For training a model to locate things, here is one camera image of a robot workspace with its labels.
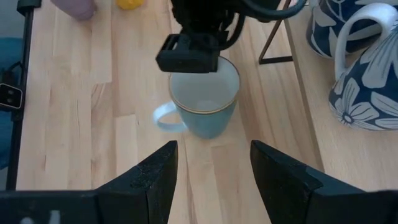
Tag plain yellow mug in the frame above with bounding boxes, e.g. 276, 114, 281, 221
116, 0, 146, 10

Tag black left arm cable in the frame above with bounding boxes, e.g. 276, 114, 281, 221
242, 0, 308, 22

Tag teal mug gold rim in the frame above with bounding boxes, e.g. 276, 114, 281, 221
152, 55, 241, 140

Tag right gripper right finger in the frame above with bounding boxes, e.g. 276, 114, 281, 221
250, 139, 379, 224

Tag small table-level camera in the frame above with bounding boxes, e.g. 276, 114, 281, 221
0, 82, 24, 112

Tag navy mug white flowers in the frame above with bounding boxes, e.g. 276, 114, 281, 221
328, 2, 398, 131

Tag lilac and white mug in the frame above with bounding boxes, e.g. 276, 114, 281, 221
51, 0, 96, 21

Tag blue fabric object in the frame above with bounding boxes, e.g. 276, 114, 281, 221
0, 37, 24, 170

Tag navy white leaf pattern mug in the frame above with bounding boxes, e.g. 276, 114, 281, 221
306, 0, 383, 60

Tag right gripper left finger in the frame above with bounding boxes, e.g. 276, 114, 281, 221
96, 140, 178, 224

